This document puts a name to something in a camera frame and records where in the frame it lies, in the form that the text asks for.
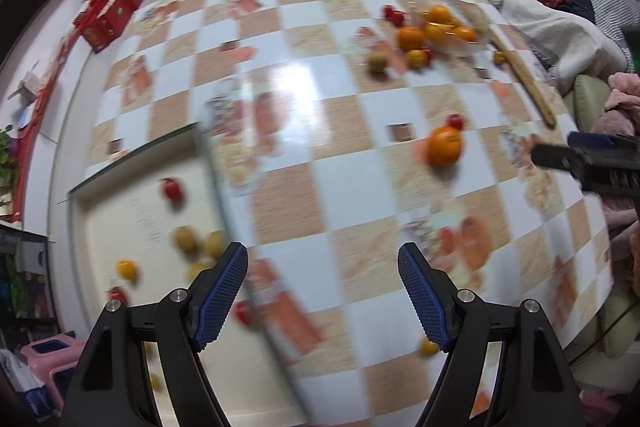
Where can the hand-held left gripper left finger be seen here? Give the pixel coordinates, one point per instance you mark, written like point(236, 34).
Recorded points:
point(220, 292)

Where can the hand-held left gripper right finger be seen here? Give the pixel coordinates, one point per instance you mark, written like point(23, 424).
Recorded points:
point(425, 297)

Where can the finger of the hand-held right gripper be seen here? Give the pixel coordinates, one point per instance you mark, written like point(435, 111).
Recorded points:
point(590, 139)
point(552, 157)

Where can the yellow cherry tomato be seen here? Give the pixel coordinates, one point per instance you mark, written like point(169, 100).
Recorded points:
point(126, 268)
point(500, 57)
point(415, 58)
point(428, 347)

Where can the white shallow tray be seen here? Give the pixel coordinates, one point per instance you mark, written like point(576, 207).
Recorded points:
point(145, 217)

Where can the pink fluffy cloth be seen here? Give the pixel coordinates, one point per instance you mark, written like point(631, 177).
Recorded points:
point(622, 107)

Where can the long wooden spatula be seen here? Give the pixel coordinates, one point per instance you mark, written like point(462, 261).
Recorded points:
point(525, 74)

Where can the orange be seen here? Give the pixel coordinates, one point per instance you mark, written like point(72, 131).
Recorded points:
point(410, 38)
point(444, 146)

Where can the white fringed blanket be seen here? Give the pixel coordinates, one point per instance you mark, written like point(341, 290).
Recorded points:
point(565, 32)

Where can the small mandarin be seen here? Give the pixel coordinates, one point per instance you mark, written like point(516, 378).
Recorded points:
point(434, 33)
point(465, 34)
point(439, 14)

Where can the clear glass bowl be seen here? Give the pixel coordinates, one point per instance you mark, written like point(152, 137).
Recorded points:
point(475, 24)

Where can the pink plastic stool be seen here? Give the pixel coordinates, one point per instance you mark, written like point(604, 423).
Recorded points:
point(50, 357)

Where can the dark storage shelf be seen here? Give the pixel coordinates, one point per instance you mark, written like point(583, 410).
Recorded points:
point(22, 272)

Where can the checkered patterned tablecloth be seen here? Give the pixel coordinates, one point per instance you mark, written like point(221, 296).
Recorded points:
point(320, 117)

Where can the white plastic bag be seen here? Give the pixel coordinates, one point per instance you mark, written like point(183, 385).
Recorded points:
point(22, 382)

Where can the green potted plant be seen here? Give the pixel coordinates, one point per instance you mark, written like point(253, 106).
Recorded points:
point(7, 157)

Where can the small cardboard box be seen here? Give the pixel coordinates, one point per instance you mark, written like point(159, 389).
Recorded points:
point(24, 88)

